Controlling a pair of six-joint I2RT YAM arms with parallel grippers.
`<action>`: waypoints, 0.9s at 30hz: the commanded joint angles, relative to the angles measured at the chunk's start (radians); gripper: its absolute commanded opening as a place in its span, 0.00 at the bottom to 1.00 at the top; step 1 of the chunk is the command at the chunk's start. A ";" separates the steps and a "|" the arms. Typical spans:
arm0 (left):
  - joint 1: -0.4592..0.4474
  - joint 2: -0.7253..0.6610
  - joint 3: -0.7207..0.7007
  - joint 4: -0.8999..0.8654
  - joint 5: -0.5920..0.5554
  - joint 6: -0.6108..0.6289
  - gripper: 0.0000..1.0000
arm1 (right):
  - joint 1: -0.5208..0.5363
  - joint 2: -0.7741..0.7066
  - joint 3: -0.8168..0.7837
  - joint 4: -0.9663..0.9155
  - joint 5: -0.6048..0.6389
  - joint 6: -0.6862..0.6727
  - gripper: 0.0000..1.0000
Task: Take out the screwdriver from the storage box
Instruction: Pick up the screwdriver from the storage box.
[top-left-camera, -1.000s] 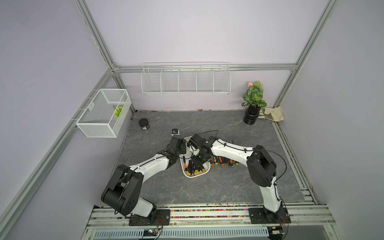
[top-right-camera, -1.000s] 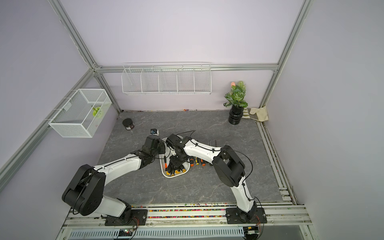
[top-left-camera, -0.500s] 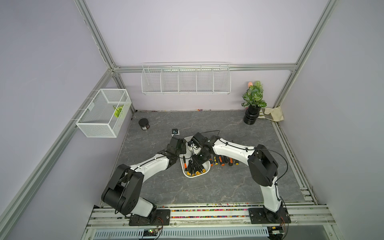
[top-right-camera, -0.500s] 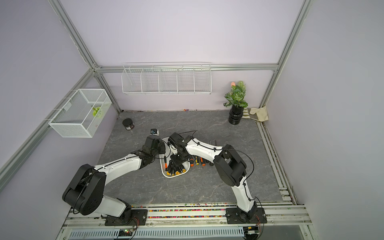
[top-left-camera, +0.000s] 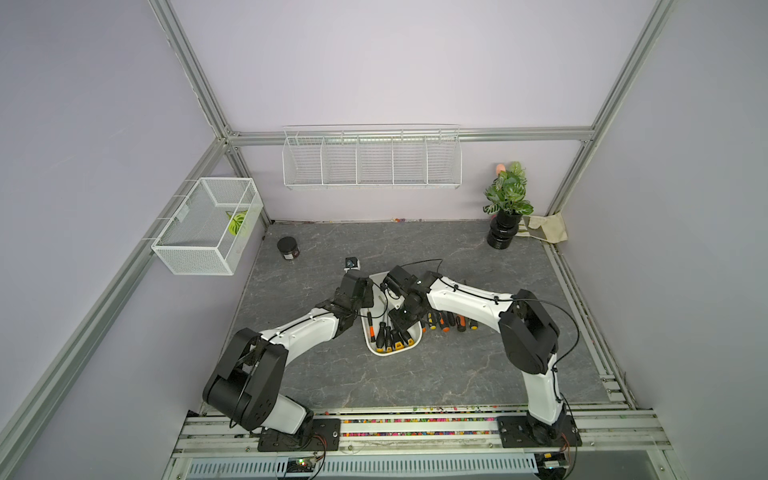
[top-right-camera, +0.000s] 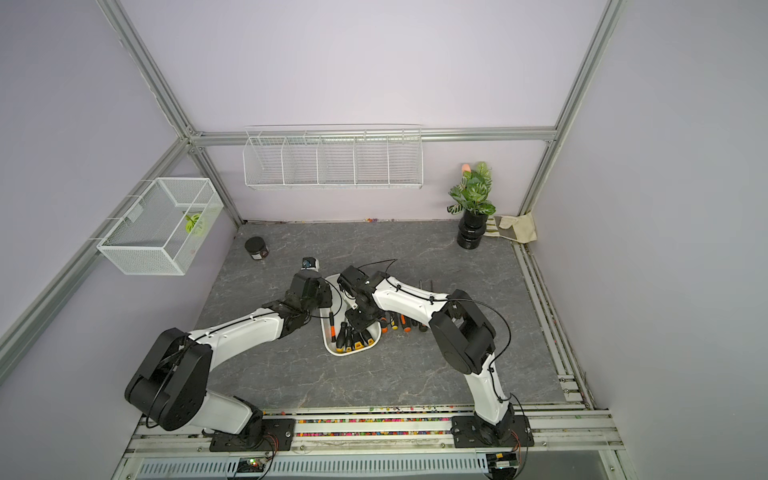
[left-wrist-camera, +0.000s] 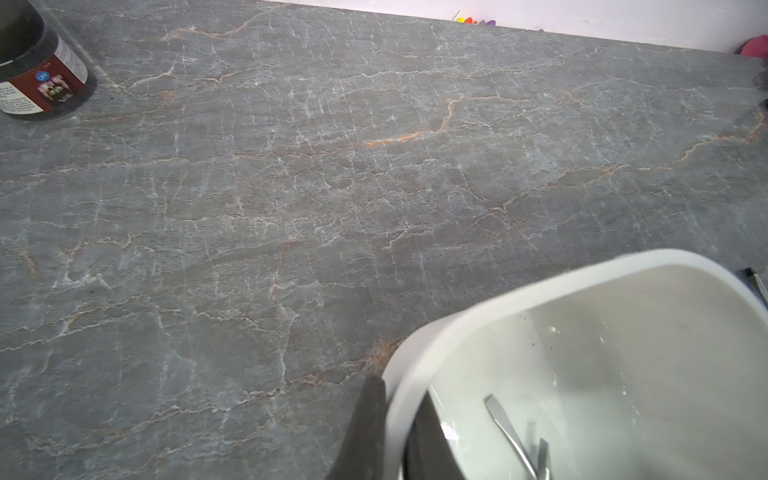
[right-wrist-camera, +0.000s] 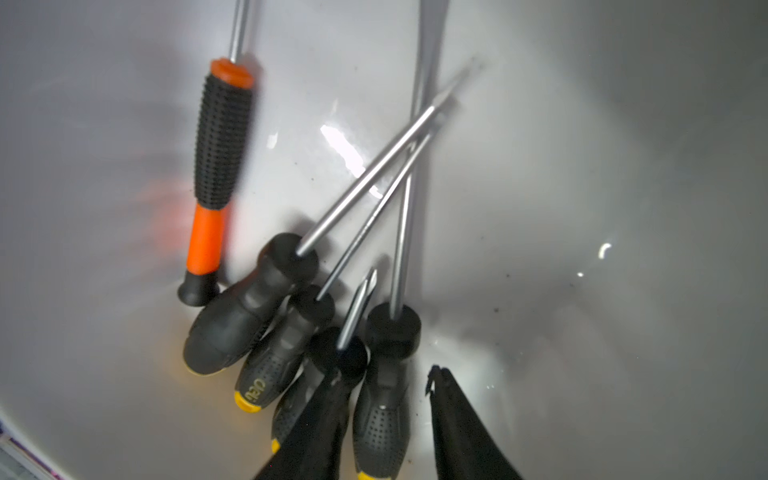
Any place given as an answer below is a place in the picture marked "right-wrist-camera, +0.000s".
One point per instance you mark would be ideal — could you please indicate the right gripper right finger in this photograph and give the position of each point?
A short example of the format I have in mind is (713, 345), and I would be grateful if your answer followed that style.
(462, 445)

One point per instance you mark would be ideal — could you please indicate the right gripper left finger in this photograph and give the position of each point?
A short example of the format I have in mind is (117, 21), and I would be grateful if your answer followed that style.
(313, 447)

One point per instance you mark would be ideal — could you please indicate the black yellow stubby screwdriver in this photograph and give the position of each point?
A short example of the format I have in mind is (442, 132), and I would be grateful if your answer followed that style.
(322, 350)

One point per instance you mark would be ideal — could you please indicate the white storage box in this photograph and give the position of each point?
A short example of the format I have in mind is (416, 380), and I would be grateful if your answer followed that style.
(589, 258)

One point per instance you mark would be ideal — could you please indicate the slim orange black precision screwdriver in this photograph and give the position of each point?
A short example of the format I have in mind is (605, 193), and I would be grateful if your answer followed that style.
(223, 126)

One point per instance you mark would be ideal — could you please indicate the black yellow long screwdriver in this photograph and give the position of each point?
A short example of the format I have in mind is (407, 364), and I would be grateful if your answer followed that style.
(381, 421)

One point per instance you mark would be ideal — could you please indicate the yellow handled screwdriver in box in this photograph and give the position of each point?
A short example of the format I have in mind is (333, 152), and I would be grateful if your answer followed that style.
(226, 328)

